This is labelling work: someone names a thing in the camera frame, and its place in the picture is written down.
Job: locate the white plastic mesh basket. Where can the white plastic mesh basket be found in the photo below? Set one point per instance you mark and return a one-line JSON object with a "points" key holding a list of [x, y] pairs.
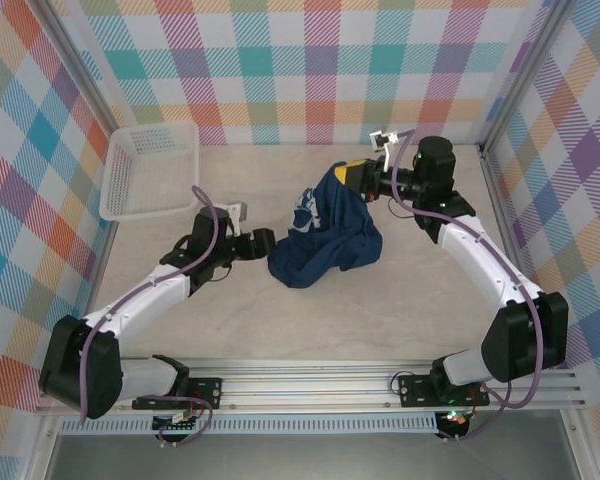
{"points": [[150, 170]]}

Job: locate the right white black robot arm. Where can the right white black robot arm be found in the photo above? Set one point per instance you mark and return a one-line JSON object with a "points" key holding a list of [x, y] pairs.
{"points": [[525, 340]]}

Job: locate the aluminium frame leg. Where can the aluminium frame leg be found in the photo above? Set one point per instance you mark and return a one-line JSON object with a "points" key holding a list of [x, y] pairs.
{"points": [[42, 450], [580, 450]]}

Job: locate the grey metal sheet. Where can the grey metal sheet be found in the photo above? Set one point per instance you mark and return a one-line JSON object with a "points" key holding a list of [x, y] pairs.
{"points": [[305, 457]]}

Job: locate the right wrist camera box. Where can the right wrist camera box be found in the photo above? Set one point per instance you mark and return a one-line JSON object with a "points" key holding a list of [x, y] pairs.
{"points": [[384, 139]]}

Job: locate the green controller board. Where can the green controller board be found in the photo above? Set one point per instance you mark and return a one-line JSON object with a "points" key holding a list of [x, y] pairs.
{"points": [[177, 424]]}

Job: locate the aluminium frame post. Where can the aluminium frame post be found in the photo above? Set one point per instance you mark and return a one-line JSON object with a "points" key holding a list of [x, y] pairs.
{"points": [[82, 65], [525, 70]]}

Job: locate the navy blue printed t-shirt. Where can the navy blue printed t-shirt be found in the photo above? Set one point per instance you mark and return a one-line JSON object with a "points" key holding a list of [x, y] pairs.
{"points": [[330, 240]]}

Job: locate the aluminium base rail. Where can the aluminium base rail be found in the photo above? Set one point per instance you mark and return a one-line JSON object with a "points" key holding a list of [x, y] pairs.
{"points": [[305, 387]]}

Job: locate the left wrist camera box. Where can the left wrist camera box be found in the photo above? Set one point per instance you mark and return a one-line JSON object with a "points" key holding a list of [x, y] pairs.
{"points": [[235, 212]]}

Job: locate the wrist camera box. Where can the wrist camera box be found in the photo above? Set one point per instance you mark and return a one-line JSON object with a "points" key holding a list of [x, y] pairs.
{"points": [[384, 139], [235, 212]]}

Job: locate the controller board with lights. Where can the controller board with lights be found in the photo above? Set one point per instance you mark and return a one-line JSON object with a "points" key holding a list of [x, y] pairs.
{"points": [[454, 417]]}

